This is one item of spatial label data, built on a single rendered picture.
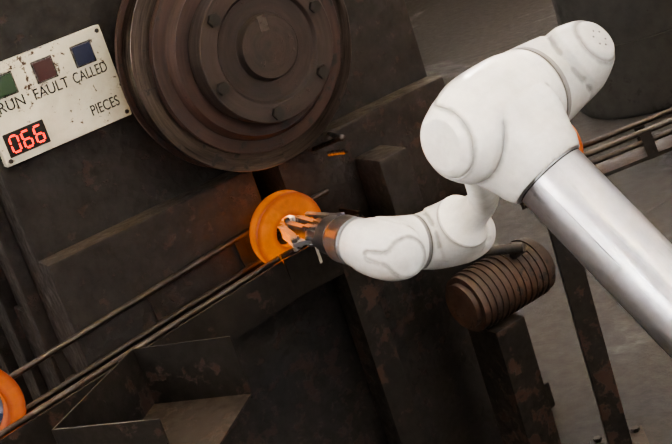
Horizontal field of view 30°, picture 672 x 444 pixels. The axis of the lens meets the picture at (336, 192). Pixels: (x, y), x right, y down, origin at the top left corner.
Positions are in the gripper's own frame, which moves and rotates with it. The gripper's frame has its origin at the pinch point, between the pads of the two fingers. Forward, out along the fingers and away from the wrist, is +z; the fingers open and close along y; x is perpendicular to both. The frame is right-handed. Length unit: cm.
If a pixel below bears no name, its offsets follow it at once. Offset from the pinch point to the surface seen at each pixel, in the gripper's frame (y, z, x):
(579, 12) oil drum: 225, 151, -38
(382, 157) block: 24.3, -2.7, 3.7
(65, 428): -61, -28, -3
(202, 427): -41, -29, -15
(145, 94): -19.3, -1.2, 34.6
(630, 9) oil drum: 234, 133, -40
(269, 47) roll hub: 2.7, -10.5, 35.7
